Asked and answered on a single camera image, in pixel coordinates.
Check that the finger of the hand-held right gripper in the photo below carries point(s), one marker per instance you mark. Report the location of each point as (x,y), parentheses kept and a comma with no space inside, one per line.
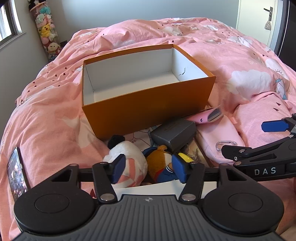
(232,151)
(275,126)

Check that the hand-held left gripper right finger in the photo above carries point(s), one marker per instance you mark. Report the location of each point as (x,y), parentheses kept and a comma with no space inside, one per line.
(181,170)

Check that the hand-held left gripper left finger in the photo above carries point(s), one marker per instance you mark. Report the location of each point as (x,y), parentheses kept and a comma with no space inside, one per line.
(119,168)

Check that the white plush with black ear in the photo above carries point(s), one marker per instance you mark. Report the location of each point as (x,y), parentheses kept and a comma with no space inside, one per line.
(134,153)

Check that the photo print box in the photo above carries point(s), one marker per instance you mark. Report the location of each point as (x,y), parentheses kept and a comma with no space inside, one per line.
(196,153)

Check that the orange bear plush blue outfit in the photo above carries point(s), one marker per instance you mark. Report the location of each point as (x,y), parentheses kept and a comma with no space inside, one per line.
(157,164)

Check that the grey box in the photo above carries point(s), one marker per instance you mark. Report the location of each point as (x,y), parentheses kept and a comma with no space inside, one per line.
(173,134)

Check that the orange cardboard box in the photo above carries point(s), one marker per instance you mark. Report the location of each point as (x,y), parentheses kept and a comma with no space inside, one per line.
(138,111)

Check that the white paper sheet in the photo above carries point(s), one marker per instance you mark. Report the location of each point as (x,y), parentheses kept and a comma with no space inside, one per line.
(150,188)

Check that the pink handheld device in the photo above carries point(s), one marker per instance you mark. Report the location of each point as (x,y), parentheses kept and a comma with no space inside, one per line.
(201,118)

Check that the pink printed blanket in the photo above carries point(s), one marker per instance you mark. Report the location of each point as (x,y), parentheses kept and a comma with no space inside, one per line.
(46,115)

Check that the dark wardrobe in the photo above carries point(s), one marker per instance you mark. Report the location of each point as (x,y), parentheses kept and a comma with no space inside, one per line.
(290,34)

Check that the small hanging cloth pouch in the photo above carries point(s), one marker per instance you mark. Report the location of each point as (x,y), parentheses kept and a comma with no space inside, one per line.
(267,25)

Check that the black smartphone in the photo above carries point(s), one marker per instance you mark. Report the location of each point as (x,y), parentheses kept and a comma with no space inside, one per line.
(16,176)

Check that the white door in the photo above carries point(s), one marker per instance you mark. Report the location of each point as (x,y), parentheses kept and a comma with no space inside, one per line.
(252,14)

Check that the clear tube of plush toys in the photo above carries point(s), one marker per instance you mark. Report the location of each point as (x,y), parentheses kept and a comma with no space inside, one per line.
(46,30)

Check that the window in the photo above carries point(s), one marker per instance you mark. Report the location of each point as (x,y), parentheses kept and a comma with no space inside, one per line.
(4,20)

